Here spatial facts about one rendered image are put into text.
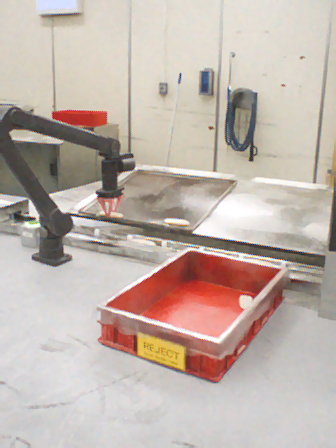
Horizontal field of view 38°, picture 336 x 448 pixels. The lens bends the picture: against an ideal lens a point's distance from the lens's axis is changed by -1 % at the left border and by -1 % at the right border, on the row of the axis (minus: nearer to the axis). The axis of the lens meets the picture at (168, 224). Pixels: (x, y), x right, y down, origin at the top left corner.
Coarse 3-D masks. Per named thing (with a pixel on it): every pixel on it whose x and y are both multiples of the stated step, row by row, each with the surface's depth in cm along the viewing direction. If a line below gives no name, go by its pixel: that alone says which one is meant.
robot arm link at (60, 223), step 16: (0, 112) 144; (0, 128) 141; (0, 144) 143; (16, 160) 148; (16, 176) 151; (32, 176) 153; (32, 192) 155; (48, 208) 159; (48, 224) 162; (64, 224) 163
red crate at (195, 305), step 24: (192, 288) 147; (216, 288) 147; (144, 312) 132; (168, 312) 132; (192, 312) 133; (216, 312) 133; (240, 312) 133; (264, 312) 127; (120, 336) 113; (216, 336) 121; (192, 360) 105; (216, 360) 101
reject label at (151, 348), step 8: (144, 344) 109; (152, 344) 108; (160, 344) 107; (144, 352) 110; (152, 352) 108; (160, 352) 107; (168, 352) 106; (176, 352) 105; (152, 360) 109; (160, 360) 108; (168, 360) 107; (176, 360) 106; (184, 360) 105; (184, 368) 105
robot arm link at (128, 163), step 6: (114, 144) 170; (114, 150) 170; (108, 156) 172; (114, 156) 171; (120, 156) 176; (126, 156) 177; (132, 156) 179; (126, 162) 177; (132, 162) 179; (126, 168) 178; (132, 168) 180
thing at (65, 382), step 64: (0, 256) 170; (0, 320) 127; (64, 320) 128; (320, 320) 130; (0, 384) 101; (64, 384) 101; (128, 384) 102; (192, 384) 102; (256, 384) 103; (320, 384) 103
